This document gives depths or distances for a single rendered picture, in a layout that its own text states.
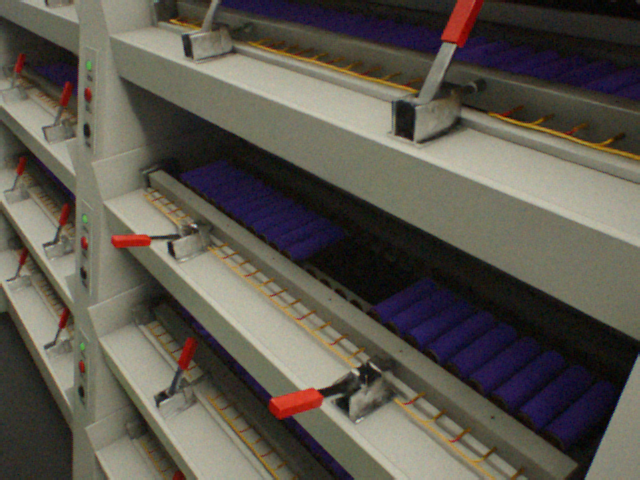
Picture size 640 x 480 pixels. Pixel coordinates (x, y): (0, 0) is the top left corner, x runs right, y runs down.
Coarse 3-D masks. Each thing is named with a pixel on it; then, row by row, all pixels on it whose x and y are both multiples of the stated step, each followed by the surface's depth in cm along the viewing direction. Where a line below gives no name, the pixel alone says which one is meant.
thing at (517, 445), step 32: (160, 192) 70; (192, 192) 67; (224, 224) 60; (256, 256) 55; (288, 288) 52; (320, 288) 50; (352, 320) 46; (384, 352) 43; (416, 352) 43; (416, 384) 41; (448, 384) 40; (416, 416) 40; (448, 416) 40; (480, 416) 37; (512, 448) 36; (544, 448) 35
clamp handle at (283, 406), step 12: (360, 372) 40; (336, 384) 40; (348, 384) 41; (360, 384) 41; (288, 396) 37; (300, 396) 38; (312, 396) 38; (324, 396) 39; (336, 396) 39; (276, 408) 36; (288, 408) 36; (300, 408) 37; (312, 408) 38
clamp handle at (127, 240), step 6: (180, 228) 58; (144, 234) 57; (180, 234) 59; (114, 240) 55; (120, 240) 55; (126, 240) 55; (132, 240) 55; (138, 240) 56; (144, 240) 56; (150, 240) 57; (156, 240) 57; (162, 240) 58; (168, 240) 58; (174, 240) 58; (114, 246) 55; (120, 246) 55; (126, 246) 55
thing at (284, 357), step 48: (192, 144) 76; (144, 192) 73; (192, 288) 56; (240, 288) 55; (528, 288) 48; (240, 336) 50; (288, 336) 49; (624, 336) 42; (288, 384) 45; (336, 432) 41; (384, 432) 40; (432, 432) 40
